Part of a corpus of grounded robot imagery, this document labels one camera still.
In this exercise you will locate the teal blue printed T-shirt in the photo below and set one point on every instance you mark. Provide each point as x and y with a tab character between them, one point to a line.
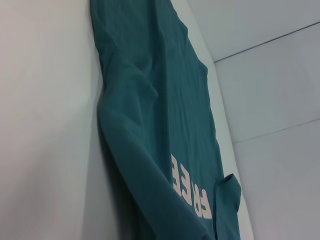
160	112

